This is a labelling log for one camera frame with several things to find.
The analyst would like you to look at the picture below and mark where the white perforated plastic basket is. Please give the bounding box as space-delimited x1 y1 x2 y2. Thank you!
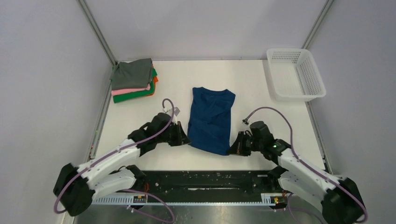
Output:
266 48 326 102

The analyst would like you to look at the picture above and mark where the green folded t-shirt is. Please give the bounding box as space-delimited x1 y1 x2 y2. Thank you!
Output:
113 68 158 104

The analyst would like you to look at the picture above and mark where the blue t-shirt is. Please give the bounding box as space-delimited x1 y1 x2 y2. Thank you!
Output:
187 87 235 156

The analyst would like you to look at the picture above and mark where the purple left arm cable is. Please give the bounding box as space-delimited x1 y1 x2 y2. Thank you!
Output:
53 98 177 224

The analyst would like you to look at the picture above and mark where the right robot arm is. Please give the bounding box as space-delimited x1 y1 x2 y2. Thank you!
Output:
227 121 364 224

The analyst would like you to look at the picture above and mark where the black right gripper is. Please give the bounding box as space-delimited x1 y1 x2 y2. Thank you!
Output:
227 131 263 156

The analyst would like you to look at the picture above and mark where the grey folded t-shirt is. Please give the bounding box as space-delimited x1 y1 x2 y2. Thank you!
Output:
110 58 153 90

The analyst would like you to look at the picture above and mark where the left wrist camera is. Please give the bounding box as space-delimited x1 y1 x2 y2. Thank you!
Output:
163 107 180 117

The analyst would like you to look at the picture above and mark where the orange folded t-shirt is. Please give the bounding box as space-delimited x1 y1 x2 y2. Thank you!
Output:
147 65 158 96

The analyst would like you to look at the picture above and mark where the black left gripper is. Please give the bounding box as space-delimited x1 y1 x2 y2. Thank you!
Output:
157 120 191 146

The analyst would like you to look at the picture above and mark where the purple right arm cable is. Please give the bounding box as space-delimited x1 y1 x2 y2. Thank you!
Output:
242 106 369 224

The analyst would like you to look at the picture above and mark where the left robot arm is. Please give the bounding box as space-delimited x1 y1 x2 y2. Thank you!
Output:
53 110 190 217

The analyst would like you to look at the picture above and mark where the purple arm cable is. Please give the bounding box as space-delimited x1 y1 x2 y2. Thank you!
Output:
53 98 177 224
242 106 369 224

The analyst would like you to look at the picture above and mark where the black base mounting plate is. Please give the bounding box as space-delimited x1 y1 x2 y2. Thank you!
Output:
92 168 287 208

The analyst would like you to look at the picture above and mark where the pink folded t-shirt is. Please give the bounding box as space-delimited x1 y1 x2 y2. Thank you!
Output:
111 84 151 96

